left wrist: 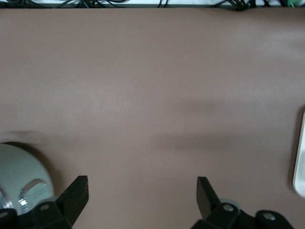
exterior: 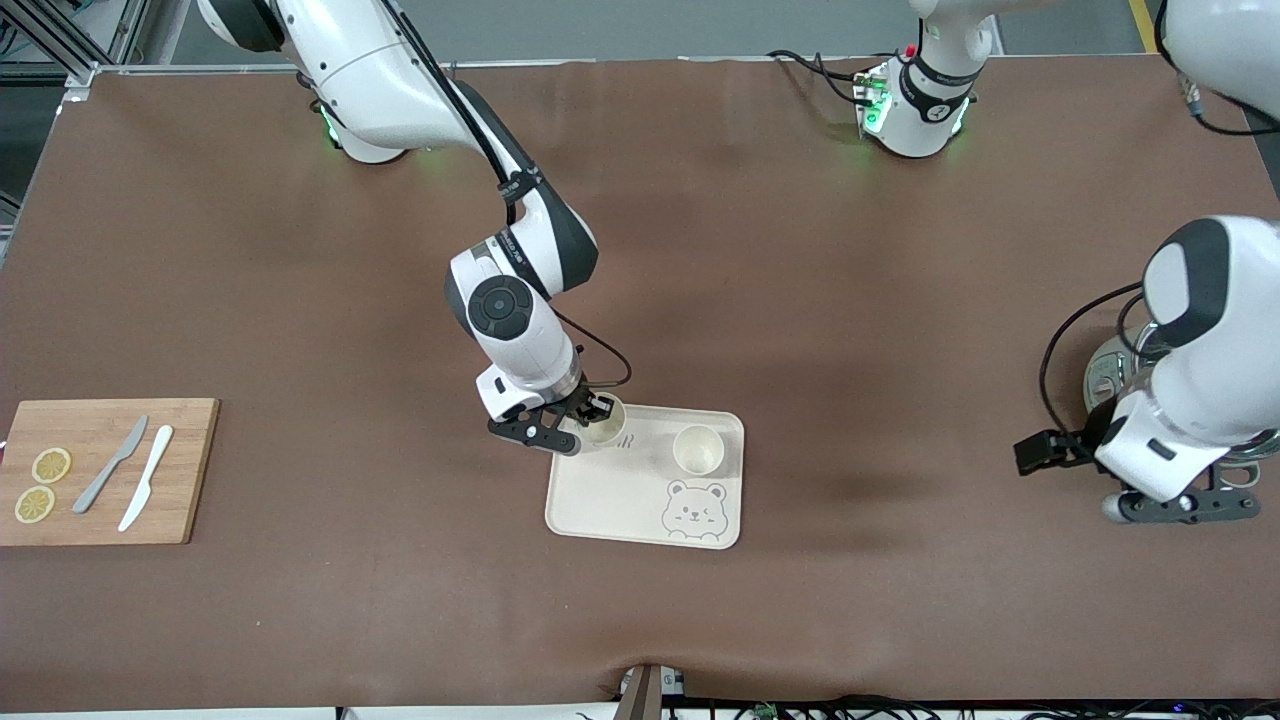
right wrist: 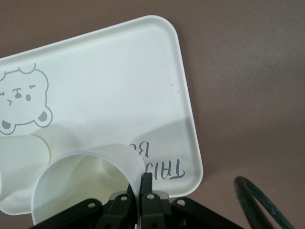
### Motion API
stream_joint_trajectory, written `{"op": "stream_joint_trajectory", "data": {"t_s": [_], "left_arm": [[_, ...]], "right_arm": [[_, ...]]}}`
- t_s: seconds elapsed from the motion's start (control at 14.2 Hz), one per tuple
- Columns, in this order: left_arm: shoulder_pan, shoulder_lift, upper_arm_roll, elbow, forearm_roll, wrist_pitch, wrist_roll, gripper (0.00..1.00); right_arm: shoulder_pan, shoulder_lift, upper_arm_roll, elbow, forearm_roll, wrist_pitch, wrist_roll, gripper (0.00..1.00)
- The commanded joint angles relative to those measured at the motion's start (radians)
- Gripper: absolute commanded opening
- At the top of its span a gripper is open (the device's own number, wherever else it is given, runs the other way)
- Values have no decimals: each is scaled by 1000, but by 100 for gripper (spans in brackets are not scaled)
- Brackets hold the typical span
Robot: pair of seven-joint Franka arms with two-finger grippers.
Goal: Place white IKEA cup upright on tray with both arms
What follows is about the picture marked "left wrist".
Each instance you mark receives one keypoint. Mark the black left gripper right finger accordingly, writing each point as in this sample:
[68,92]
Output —
[207,200]

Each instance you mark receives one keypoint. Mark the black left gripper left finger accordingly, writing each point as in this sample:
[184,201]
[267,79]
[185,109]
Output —
[71,200]

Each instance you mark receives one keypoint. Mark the cream bear print tray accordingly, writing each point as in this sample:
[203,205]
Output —
[300,155]

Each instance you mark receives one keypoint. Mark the grey-green electric pot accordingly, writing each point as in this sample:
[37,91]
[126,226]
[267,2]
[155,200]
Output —
[19,167]

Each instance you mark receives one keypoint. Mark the brown table mat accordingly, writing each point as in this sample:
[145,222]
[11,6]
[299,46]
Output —
[152,71]

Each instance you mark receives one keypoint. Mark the green terminal connector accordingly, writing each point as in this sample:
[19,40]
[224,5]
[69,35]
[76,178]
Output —
[293,2]

